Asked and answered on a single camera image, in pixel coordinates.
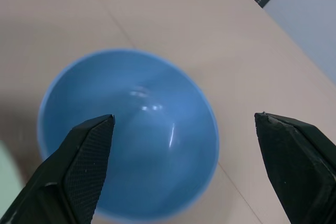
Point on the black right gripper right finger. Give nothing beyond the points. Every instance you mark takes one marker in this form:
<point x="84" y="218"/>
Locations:
<point x="294" y="171"/>

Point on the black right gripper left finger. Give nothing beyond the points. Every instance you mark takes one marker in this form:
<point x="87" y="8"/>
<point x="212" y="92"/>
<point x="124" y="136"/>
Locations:
<point x="78" y="166"/>

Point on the green bowl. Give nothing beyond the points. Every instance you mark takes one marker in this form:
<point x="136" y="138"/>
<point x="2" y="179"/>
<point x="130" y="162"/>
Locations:
<point x="6" y="166"/>

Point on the blue bowl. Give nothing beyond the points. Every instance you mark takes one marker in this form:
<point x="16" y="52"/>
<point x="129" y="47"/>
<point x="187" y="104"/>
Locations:
<point x="147" y="119"/>

